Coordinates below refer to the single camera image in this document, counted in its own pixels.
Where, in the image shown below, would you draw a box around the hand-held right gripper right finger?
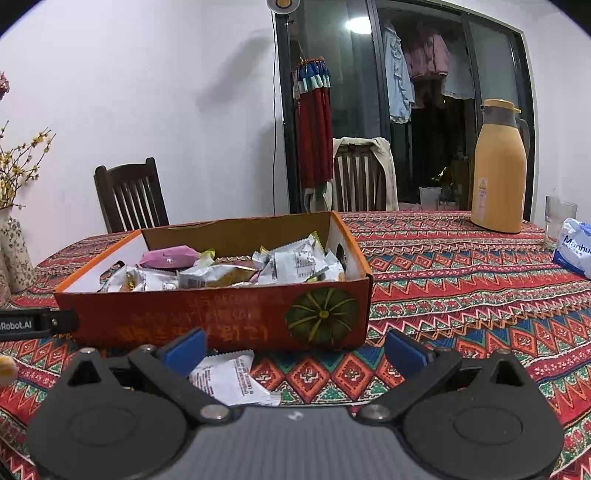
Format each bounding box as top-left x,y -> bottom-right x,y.
358,329 -> 536,428

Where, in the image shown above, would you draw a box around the black lamp cable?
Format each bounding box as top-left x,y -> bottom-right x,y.
271,41 -> 283,214

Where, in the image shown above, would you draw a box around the chair with draped cloth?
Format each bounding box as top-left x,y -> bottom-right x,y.
333,137 -> 400,212

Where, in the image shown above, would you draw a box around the orange thermos jug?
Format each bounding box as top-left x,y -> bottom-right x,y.
470,99 -> 529,234

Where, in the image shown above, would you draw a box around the person's left hand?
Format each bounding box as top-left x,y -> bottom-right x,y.
0,355 -> 19,387

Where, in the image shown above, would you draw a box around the floor lamp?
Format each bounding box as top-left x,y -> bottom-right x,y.
265,0 -> 302,28

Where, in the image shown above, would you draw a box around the yellow flower branches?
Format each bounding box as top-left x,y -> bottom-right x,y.
0,120 -> 56,210

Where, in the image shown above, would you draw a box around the pink snack packet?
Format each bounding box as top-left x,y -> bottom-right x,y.
139,246 -> 201,271

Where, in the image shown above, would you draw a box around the brown slatted wooden chair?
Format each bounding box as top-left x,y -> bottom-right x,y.
331,138 -> 386,212

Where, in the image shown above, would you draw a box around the orange cardboard box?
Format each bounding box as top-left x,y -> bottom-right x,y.
53,211 -> 374,352

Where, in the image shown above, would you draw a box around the white hanging garment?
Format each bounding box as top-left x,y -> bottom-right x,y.
441,51 -> 476,100

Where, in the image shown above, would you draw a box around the silver white snack packet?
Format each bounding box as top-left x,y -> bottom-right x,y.
188,350 -> 282,408

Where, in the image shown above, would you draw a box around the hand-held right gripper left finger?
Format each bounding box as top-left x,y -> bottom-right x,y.
54,328 -> 235,425

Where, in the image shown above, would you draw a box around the clear drinking glass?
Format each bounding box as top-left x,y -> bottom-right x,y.
543,195 -> 579,251

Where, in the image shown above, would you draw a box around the dark wooden chair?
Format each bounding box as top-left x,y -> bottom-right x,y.
93,158 -> 170,234

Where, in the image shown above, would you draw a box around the light blue hanging shirt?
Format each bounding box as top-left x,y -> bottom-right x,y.
383,21 -> 415,124

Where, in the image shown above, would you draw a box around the pile of silver packets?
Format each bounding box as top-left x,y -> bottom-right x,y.
98,232 -> 347,292

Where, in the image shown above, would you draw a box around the pink hanging garment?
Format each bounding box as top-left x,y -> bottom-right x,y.
406,28 -> 451,81

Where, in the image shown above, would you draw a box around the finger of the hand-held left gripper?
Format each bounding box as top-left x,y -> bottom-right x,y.
34,308 -> 79,337

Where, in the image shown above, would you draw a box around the black framed sliding glass door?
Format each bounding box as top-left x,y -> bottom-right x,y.
272,0 -> 539,227

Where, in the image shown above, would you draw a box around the white blue tissue pack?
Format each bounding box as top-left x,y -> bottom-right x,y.
553,217 -> 591,280

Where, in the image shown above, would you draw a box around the pale cloth bundle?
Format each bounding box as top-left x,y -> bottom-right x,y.
302,182 -> 334,213

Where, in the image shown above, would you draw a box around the patterned ceramic vase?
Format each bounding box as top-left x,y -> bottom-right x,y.
0,216 -> 37,294

